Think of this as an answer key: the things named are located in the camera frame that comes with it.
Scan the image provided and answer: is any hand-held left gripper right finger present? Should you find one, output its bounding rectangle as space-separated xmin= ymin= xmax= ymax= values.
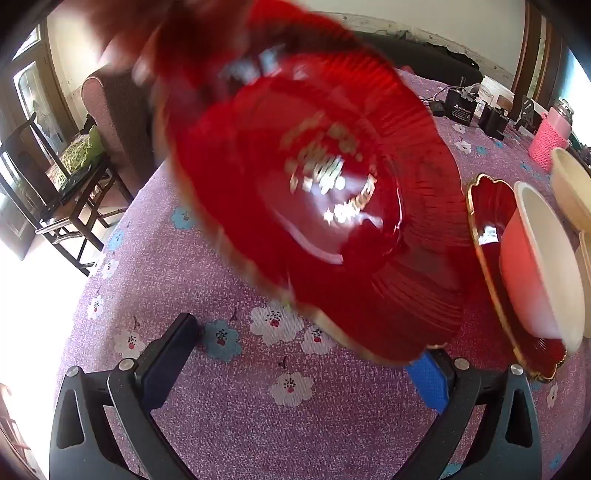
xmin=406 ymin=348 xmax=543 ymax=480

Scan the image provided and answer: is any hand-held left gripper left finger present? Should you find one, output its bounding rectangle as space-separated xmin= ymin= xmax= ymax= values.
xmin=48 ymin=313 xmax=204 ymax=480

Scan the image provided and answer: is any red bowl white inside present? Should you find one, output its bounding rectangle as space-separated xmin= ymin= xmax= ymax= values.
xmin=500 ymin=181 xmax=587 ymax=354

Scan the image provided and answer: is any cream disposable bowl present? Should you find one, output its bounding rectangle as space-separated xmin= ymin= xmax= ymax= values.
xmin=550 ymin=147 xmax=591 ymax=232
xmin=578 ymin=230 xmax=591 ymax=340

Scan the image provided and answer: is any red ribbed plate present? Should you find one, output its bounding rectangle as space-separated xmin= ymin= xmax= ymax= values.
xmin=134 ymin=0 xmax=476 ymax=367

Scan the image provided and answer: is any purple floral tablecloth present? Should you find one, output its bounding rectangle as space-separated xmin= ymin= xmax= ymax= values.
xmin=58 ymin=65 xmax=591 ymax=480

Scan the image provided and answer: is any red gold-rimmed plate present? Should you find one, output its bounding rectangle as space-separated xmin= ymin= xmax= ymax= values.
xmin=465 ymin=173 xmax=568 ymax=383

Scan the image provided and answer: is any dark wooden chair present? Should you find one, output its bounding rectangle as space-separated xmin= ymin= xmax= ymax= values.
xmin=0 ymin=113 xmax=132 ymax=278

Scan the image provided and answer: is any green patterned cushion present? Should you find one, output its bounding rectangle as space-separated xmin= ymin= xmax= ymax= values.
xmin=58 ymin=124 xmax=105 ymax=178

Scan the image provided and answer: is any brown armchair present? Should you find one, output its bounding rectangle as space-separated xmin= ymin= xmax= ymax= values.
xmin=82 ymin=62 xmax=160 ymax=197

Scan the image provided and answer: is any dark ink bottle brown cap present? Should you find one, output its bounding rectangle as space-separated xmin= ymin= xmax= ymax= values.
xmin=478 ymin=104 xmax=509 ymax=140

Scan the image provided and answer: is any pink knit-sleeved thermos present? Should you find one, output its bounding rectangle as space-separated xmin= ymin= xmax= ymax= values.
xmin=527 ymin=98 xmax=574 ymax=175

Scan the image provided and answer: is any black battery charger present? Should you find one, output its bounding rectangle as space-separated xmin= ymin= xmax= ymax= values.
xmin=444 ymin=87 xmax=477 ymax=126

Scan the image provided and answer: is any wooden glass door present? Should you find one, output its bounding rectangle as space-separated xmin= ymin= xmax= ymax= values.
xmin=8 ymin=23 xmax=70 ymax=162

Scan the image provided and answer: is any white plastic jar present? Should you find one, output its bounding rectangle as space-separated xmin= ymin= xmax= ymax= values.
xmin=479 ymin=75 xmax=515 ymax=112

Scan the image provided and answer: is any black sofa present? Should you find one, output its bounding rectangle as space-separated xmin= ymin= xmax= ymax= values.
xmin=355 ymin=30 xmax=485 ymax=86

